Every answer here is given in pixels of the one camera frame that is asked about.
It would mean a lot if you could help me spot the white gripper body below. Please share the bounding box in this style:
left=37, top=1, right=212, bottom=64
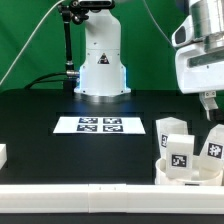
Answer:
left=172, top=15, right=224, bottom=94

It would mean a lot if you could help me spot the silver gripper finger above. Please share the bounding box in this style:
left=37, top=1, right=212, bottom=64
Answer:
left=199, top=91, right=219, bottom=121

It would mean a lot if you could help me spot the white round stool seat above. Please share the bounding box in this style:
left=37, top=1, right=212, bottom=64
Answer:
left=155, top=156, right=223, bottom=186

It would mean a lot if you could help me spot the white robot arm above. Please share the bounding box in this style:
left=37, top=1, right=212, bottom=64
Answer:
left=71, top=0, right=224, bottom=122

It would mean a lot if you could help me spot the white marker sheet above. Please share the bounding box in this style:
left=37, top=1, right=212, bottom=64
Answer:
left=53, top=116, right=145, bottom=135

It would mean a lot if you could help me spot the black camera on mount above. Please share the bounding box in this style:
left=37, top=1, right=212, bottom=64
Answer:
left=78, top=0, right=115, bottom=9

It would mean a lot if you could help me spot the white front rail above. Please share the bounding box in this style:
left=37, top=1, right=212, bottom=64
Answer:
left=0, top=184, right=224, bottom=214

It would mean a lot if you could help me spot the white rail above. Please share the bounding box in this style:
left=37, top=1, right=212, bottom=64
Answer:
left=0, top=144, right=7, bottom=170
left=0, top=184, right=224, bottom=214

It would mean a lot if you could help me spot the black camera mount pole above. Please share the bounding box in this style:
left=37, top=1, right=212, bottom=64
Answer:
left=57, top=1, right=88, bottom=93

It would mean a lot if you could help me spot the black cable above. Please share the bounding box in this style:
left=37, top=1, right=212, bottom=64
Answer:
left=23, top=72, right=79, bottom=90

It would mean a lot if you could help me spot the white cable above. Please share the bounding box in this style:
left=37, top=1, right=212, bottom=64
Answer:
left=0, top=0, right=66, bottom=86

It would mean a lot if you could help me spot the white left rail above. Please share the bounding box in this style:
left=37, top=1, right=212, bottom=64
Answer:
left=0, top=144, right=7, bottom=170

